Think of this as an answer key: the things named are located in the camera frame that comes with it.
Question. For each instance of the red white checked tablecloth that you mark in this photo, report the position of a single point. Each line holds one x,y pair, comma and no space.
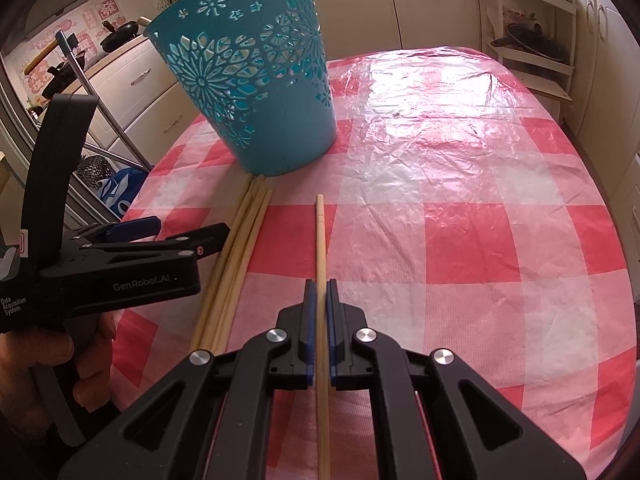
450,240

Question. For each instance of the black cooking pot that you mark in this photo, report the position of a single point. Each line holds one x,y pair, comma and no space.
120,36

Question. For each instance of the cream drawer cabinet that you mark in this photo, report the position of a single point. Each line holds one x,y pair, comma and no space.
140,85

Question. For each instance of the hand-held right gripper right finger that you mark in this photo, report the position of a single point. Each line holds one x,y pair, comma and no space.
332,330

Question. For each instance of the black mesh strainer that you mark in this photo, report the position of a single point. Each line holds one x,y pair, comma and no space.
92,167

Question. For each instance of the black frying pan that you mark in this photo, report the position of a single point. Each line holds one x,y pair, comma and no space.
530,42

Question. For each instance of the person's left hand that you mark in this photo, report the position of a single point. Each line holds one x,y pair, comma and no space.
35,352

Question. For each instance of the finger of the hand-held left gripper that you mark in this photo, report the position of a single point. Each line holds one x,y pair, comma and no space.
135,227
200,237

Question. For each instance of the wooden chopstick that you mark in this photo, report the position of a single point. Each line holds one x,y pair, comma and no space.
232,260
239,260
247,260
320,240
223,260

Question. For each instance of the blue white plastic bag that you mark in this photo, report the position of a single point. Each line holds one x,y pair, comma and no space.
120,192

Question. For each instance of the black pans on counter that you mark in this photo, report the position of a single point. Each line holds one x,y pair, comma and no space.
95,17

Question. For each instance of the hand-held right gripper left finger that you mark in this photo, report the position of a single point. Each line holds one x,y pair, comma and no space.
310,330

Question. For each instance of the teal perforated plastic basket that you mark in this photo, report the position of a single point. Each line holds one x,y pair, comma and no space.
280,125

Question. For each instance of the cream double-door base cabinets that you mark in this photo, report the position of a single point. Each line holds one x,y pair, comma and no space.
410,5

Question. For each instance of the grey metal door frame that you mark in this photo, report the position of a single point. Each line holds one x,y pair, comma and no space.
12,110

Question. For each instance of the white storage rack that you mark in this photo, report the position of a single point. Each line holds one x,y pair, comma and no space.
555,67

